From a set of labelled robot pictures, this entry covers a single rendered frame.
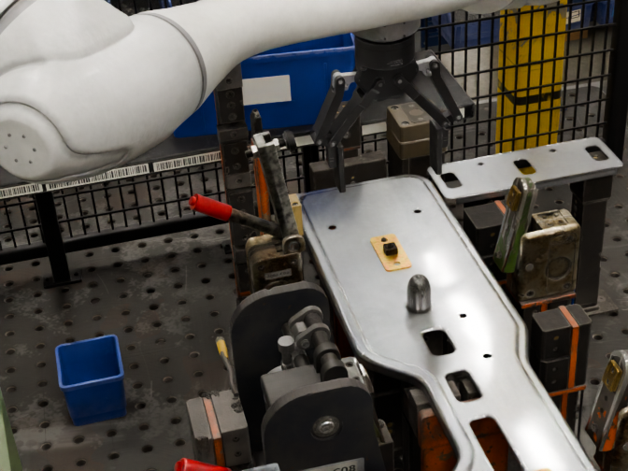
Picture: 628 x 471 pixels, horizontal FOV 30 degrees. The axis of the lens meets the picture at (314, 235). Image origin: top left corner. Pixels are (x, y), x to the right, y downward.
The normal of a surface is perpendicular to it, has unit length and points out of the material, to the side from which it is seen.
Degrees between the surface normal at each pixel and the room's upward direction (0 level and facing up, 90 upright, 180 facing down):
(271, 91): 90
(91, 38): 44
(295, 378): 0
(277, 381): 0
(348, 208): 0
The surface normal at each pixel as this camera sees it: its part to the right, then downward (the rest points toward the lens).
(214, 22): 0.63, -0.59
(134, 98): 0.80, -0.03
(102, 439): -0.06, -0.83
